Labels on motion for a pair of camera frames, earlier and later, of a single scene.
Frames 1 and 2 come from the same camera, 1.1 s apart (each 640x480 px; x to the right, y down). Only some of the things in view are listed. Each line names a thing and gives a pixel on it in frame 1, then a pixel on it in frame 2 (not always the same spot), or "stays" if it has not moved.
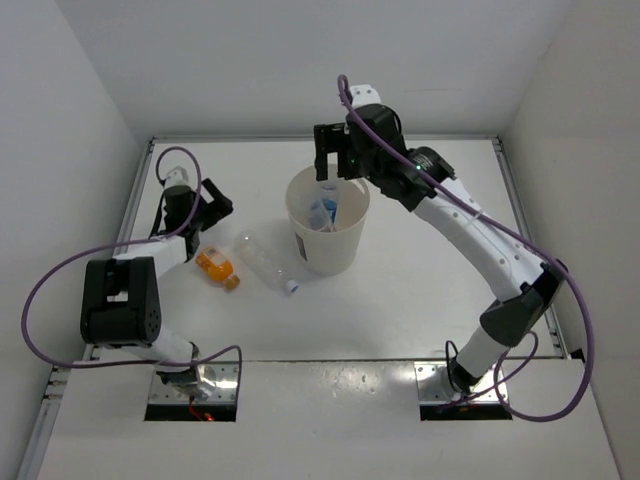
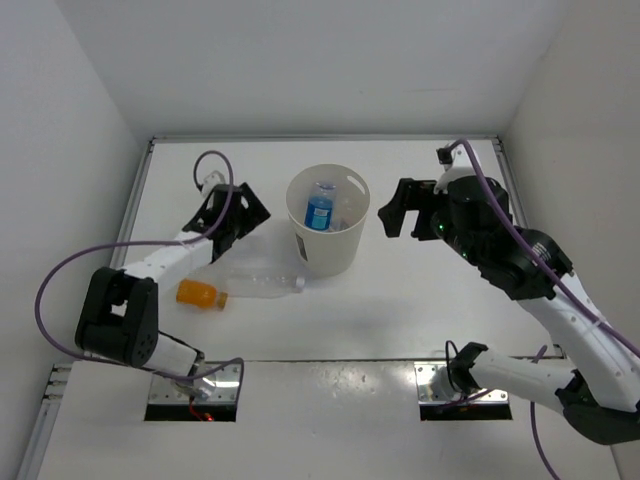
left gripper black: (216, 209) → (254, 214)
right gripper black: (329, 138) → (409, 195)
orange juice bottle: (217, 267) → (200, 294)
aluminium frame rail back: (310, 138) stays
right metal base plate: (434, 385) stays
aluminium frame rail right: (524, 222) stays
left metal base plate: (223, 375) stays
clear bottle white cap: (318, 217) → (345, 211)
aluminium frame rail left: (32, 465) stays
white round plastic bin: (333, 253) stays
